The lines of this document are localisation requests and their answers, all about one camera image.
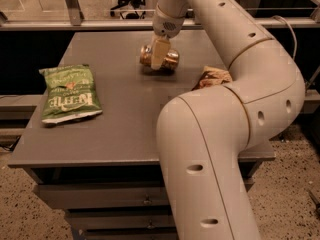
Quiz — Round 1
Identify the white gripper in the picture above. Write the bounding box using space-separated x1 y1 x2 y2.
146 5 186 70

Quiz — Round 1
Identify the orange soda can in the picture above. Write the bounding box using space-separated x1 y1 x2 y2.
140 45 180 71

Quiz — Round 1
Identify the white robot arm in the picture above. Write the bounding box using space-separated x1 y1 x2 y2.
151 0 305 240

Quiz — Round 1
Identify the black office chair base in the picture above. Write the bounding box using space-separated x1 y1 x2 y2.
110 0 146 20

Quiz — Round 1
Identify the brown Late July chip bag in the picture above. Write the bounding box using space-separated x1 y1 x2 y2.
192 66 233 90

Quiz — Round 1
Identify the green Kettle chip bag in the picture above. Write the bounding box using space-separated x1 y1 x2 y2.
39 64 102 124

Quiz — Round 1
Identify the grey drawer cabinet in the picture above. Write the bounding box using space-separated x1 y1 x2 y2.
7 29 276 240

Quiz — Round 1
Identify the top grey drawer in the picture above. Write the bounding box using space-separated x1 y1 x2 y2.
33 177 255 210

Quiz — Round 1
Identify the grey drawer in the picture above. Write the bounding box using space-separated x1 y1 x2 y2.
82 228 179 240
66 206 175 230
33 177 255 210

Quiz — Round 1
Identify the middle grey drawer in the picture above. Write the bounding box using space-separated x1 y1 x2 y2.
66 206 175 230

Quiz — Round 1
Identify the bottom grey drawer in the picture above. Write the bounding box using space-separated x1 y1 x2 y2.
82 228 179 240

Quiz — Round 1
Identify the metal window rail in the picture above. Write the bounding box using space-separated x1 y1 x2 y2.
0 0 320 31

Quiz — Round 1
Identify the white cable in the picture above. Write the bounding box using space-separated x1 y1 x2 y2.
271 15 298 62

